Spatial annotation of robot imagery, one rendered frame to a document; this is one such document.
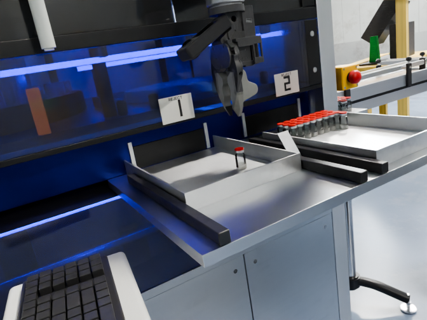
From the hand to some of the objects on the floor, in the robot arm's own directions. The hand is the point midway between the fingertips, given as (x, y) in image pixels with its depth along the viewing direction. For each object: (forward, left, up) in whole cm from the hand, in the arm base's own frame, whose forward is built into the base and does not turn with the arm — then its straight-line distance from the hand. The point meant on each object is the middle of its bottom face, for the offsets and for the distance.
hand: (230, 110), depth 77 cm
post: (+4, -49, -101) cm, 112 cm away
